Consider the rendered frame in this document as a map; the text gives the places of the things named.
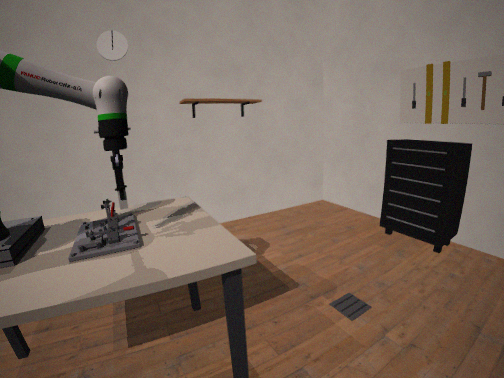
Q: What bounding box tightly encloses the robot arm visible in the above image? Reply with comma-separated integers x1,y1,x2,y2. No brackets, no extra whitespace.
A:
0,50,131,140

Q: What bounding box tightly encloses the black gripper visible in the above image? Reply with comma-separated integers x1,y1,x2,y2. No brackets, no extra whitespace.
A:
103,138,128,210

